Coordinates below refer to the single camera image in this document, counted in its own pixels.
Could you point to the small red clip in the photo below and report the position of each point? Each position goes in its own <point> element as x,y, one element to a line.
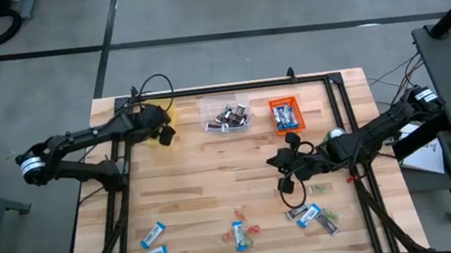
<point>353,178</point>

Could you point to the black aluminium rig frame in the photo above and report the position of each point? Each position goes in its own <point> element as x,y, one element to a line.
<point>225,88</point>

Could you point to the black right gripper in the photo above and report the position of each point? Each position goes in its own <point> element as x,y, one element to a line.
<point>302,166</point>

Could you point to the white paper sheet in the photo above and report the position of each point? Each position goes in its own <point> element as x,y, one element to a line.
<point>425,161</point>

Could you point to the yellow plastic basket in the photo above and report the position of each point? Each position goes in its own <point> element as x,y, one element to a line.
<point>173,115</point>

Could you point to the clear plastic container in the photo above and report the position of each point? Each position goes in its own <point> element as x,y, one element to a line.
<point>206,103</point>

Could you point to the green soda can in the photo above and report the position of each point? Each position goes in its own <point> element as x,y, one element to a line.
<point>335,133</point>

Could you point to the orange plastic basket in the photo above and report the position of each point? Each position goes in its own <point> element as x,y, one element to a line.
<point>302,123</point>

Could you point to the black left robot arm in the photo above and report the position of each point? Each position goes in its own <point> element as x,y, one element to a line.
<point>82,136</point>

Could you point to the grey box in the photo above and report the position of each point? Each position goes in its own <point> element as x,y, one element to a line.
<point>26,6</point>

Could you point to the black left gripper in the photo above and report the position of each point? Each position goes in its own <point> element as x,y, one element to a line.
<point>152,120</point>

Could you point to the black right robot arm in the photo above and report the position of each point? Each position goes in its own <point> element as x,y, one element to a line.
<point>379,130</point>

